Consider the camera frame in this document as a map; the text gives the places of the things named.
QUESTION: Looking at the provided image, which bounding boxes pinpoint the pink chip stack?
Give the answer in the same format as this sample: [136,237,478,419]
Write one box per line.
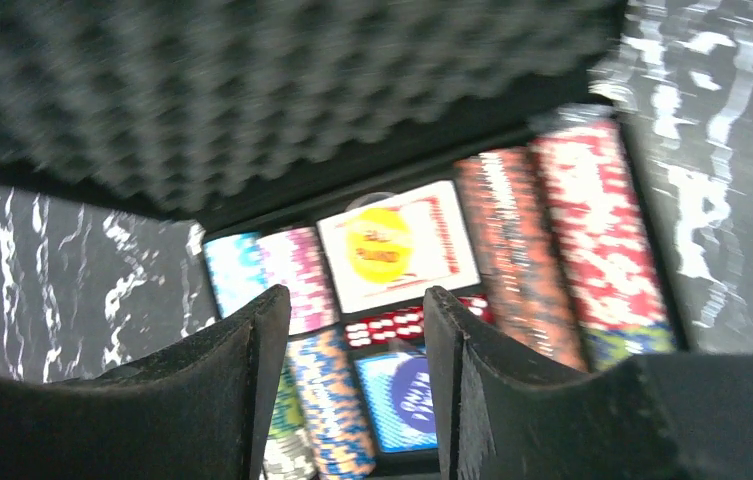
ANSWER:
[257,227,339,335]

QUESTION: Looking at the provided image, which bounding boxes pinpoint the blue card deck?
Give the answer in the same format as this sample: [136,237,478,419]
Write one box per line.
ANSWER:
[355,352,437,454]

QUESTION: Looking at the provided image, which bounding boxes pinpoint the blue small blind button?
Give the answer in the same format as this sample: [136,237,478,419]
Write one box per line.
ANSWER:
[390,356,436,434]

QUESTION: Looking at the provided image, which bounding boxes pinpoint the clear round dealer button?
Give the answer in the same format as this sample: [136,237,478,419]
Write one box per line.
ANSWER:
[345,192,395,212]

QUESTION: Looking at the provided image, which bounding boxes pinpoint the red dice in case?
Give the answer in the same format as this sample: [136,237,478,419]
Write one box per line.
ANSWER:
[342,294,493,350]

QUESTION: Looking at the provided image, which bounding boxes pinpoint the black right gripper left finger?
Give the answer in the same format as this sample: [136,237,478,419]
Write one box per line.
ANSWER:
[0,286,291,479]

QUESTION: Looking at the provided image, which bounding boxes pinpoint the green chip stack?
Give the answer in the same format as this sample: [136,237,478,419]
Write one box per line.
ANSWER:
[263,364,317,480]

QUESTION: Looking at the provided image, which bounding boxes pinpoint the red white chip stack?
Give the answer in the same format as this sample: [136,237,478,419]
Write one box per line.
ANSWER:
[530,104,677,369]

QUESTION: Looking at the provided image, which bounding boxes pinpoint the red card deck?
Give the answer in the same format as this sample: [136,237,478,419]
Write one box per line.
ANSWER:
[317,180,480,314]

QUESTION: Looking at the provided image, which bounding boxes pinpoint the black poker chip case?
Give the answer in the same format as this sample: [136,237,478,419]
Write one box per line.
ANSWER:
[0,0,695,480]

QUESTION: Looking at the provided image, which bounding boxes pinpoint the yellow big blind button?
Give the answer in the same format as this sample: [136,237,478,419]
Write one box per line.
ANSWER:
[344,208,413,284]

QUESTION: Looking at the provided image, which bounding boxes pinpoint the orange black chip stack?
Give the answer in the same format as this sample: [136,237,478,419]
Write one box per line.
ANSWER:
[456,147,588,371]

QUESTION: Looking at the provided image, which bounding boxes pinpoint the light blue chip stack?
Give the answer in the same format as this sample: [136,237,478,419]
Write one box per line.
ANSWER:
[204,232,268,318]

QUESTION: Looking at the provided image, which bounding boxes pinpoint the blue orange chip stack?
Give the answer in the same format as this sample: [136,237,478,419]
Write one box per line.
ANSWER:
[287,328,376,479]

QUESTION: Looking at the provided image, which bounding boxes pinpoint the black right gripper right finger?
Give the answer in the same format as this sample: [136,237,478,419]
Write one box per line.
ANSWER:
[424,287,753,479]

